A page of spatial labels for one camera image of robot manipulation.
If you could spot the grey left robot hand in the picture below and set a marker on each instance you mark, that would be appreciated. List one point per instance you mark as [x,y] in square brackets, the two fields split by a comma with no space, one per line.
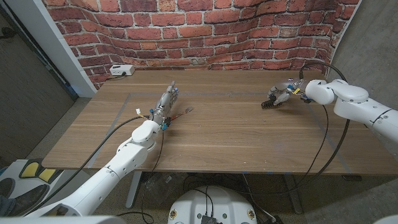
[164,104]

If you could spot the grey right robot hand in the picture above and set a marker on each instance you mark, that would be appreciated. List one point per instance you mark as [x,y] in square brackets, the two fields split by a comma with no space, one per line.
[289,87]

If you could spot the black hair claw clip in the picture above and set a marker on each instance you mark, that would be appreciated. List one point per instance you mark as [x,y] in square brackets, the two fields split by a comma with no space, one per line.
[268,104]

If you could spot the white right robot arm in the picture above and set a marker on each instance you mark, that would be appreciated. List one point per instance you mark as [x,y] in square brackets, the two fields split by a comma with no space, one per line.
[357,105]

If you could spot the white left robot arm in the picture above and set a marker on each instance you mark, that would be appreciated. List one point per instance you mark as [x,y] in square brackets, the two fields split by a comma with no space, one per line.
[99,183]

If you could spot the white power strip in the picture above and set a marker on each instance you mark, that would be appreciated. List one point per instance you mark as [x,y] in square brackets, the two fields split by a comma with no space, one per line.
[122,70]

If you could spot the clear plastic bag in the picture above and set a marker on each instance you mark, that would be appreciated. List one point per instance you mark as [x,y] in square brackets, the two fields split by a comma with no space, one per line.
[158,183]

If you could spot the red brick print backdrop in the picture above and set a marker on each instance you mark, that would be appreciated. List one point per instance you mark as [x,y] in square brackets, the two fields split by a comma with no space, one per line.
[202,31]

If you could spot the grey table leg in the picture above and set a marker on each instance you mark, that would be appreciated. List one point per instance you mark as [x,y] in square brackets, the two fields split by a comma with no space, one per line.
[133,189]
[293,196]

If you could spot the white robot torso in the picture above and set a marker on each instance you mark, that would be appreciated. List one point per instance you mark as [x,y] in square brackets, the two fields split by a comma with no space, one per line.
[227,205]

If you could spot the white pillar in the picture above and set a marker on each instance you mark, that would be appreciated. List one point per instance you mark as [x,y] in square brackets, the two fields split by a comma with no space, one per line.
[56,46]

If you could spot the dark grey perforated panel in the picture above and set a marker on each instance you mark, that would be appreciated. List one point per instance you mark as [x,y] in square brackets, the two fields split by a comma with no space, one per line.
[28,93]

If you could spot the white base with yellow pads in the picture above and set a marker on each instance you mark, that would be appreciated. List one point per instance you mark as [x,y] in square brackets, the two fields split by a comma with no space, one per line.
[31,169]

